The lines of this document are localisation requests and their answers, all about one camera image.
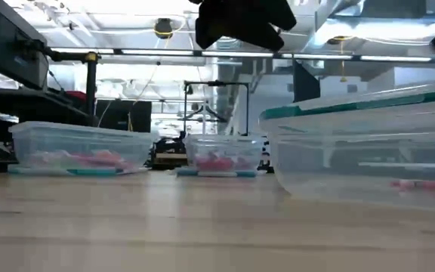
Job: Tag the medium teal-rimmed plastic lid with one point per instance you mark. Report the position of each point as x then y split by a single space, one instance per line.
353 106

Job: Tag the large clear plastic container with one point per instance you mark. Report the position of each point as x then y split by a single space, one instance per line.
81 140

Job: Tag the small clear plastic container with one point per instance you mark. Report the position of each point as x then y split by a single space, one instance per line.
221 145

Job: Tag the black tubular stand frame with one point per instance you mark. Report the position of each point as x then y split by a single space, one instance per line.
217 83

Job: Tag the medium clear plastic container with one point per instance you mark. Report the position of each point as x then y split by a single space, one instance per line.
353 158

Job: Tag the clear container with blue rim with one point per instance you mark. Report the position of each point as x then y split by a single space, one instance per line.
217 174

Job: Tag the grey monitor back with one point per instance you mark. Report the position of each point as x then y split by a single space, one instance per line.
10 45

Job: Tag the dark partition pillar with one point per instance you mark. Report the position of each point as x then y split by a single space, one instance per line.
304 83

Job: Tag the long ceiling light strip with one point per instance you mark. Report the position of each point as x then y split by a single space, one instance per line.
145 52

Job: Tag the black desk shelf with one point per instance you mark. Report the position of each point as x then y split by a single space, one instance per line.
32 107

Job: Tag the small red object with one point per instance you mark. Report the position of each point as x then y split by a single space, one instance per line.
76 95

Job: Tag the black pole with yellow cap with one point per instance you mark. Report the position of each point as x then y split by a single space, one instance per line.
91 94

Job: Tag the black flat monitor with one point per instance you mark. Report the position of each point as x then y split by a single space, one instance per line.
123 117

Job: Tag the black ceiling dome fixture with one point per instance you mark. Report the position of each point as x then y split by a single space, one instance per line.
163 28
339 39

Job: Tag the black background robot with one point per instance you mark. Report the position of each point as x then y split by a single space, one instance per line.
164 149
266 158

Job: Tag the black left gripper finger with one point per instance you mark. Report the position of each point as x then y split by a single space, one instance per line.
208 34
259 38

